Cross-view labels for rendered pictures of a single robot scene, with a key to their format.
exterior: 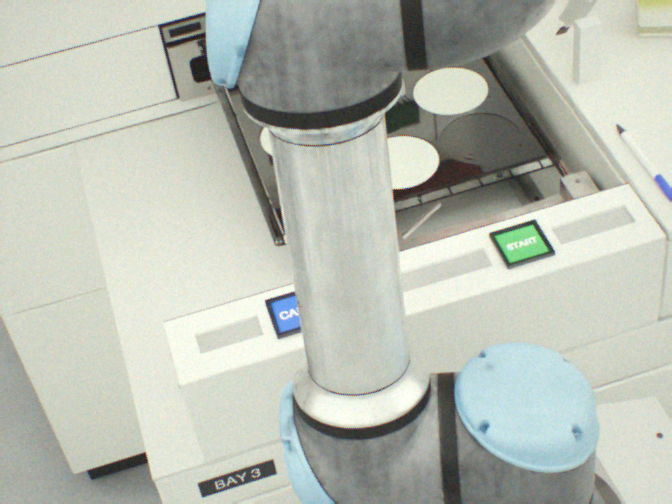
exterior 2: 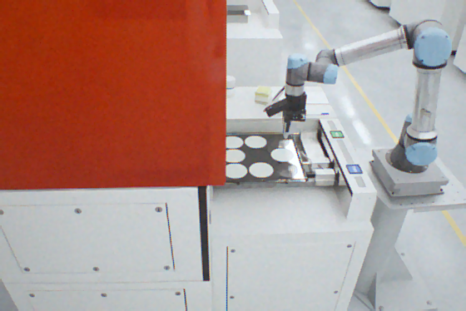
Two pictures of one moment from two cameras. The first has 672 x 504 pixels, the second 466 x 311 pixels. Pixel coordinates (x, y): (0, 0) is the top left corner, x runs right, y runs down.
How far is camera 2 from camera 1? 1.84 m
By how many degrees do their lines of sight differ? 62
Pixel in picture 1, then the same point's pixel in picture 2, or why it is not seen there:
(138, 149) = (224, 219)
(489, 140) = (280, 140)
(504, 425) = not seen: hidden behind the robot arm
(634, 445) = (368, 153)
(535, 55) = (262, 120)
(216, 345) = (362, 185)
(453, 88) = (255, 140)
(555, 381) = not seen: hidden behind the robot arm
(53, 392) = not seen: outside the picture
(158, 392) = (342, 225)
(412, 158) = (281, 152)
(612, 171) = (309, 121)
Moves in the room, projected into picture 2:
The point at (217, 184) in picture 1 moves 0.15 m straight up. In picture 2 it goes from (253, 203) to (255, 174)
